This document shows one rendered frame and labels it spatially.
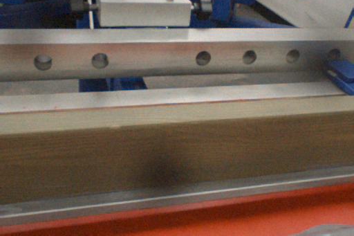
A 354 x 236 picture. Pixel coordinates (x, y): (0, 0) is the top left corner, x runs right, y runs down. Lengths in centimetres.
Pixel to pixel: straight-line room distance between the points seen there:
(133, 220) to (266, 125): 14
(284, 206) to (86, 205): 19
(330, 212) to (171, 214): 16
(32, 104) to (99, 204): 19
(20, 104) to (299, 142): 30
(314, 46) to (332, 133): 25
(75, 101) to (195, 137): 20
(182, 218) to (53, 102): 20
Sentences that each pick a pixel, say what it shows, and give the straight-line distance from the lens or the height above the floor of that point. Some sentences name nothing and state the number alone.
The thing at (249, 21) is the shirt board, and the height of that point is 93.
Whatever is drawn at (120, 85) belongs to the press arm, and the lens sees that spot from 70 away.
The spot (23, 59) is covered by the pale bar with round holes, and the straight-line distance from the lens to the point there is 53.
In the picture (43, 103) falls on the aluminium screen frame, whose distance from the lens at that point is 49.
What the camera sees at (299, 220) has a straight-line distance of 42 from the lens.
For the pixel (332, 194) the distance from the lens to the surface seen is 47.
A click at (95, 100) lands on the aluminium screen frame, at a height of 99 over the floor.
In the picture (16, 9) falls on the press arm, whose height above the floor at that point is 93.
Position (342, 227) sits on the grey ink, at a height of 96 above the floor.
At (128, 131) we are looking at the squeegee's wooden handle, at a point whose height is 105.
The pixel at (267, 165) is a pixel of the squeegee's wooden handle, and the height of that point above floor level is 101.
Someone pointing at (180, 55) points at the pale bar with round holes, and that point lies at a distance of 55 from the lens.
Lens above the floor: 123
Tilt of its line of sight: 29 degrees down
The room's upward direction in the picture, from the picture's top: 6 degrees clockwise
